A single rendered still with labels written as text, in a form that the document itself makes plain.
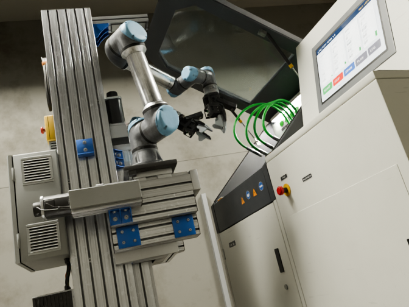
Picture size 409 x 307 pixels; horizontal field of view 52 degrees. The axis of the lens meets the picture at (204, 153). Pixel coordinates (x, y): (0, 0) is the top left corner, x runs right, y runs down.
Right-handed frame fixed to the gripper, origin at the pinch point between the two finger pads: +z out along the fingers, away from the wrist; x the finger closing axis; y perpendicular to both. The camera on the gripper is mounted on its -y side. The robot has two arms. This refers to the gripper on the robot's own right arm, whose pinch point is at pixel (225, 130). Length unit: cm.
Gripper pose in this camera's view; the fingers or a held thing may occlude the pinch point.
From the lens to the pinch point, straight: 210.6
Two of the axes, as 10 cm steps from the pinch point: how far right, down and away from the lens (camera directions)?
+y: -9.2, 0.9, -3.9
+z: 2.2, 9.2, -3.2
